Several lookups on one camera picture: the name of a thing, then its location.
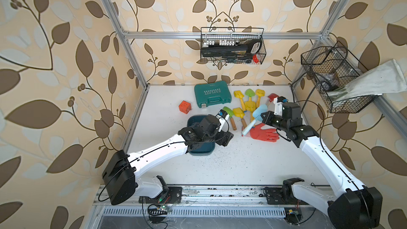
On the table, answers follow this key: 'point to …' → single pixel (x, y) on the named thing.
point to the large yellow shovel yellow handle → (250, 106)
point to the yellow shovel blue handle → (238, 94)
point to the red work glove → (258, 133)
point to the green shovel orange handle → (249, 93)
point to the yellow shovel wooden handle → (259, 93)
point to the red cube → (185, 107)
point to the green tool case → (212, 93)
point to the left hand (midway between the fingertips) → (228, 133)
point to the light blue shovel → (257, 115)
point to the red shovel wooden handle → (271, 96)
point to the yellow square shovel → (238, 112)
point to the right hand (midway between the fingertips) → (261, 114)
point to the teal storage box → (206, 148)
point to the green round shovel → (230, 112)
